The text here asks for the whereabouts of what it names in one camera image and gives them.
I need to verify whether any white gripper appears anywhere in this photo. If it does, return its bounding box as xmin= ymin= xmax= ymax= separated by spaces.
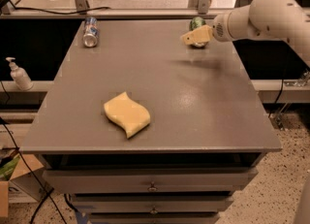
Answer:
xmin=181 ymin=12 xmax=233 ymax=45

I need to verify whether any green soda can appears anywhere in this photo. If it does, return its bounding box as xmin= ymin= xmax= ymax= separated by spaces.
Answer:
xmin=189 ymin=16 xmax=206 ymax=48

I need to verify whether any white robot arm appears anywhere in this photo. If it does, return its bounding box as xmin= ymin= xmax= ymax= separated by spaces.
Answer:
xmin=181 ymin=0 xmax=310 ymax=66

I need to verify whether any blue silver redbull can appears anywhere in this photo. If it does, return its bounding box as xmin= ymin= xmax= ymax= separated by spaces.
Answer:
xmin=82 ymin=16 xmax=99 ymax=48

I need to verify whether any yellow wavy sponge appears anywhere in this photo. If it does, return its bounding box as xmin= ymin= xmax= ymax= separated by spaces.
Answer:
xmin=103 ymin=92 xmax=150 ymax=139

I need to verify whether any grey drawer cabinet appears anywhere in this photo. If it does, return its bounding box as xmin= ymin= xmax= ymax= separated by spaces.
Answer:
xmin=22 ymin=20 xmax=281 ymax=224

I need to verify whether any white pump dispenser bottle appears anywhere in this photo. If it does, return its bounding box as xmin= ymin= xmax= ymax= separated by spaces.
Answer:
xmin=6 ymin=57 xmax=33 ymax=91

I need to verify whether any cardboard box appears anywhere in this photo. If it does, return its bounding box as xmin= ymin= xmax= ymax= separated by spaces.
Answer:
xmin=0 ymin=154 xmax=51 ymax=217

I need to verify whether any black cable on rail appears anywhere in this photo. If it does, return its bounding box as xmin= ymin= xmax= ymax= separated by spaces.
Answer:
xmin=9 ymin=6 xmax=110 ymax=16

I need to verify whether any black cable on floor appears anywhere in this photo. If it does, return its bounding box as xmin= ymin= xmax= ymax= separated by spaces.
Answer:
xmin=0 ymin=117 xmax=69 ymax=224

